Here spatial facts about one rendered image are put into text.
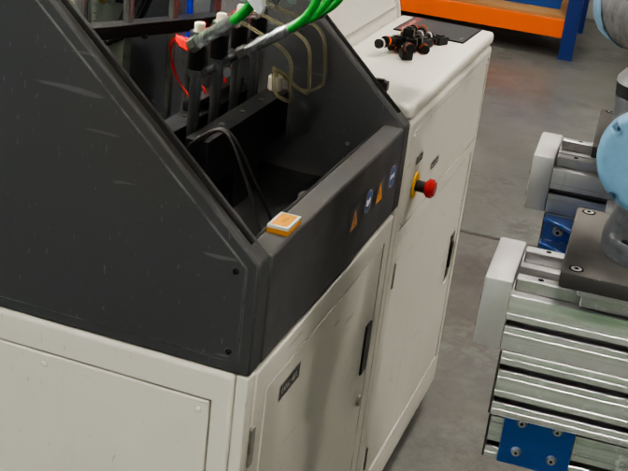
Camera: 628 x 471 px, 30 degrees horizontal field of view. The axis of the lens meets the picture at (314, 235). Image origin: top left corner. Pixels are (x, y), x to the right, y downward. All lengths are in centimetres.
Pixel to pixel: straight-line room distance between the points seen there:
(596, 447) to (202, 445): 51
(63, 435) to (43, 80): 51
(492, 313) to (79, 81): 57
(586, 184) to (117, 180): 75
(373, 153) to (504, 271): 53
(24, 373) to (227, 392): 31
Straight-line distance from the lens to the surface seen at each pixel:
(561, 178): 186
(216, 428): 157
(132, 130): 145
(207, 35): 164
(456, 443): 294
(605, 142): 120
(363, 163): 183
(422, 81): 222
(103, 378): 162
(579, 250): 140
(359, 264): 193
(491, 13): 689
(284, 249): 151
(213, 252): 146
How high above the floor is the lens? 156
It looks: 23 degrees down
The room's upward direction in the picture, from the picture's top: 7 degrees clockwise
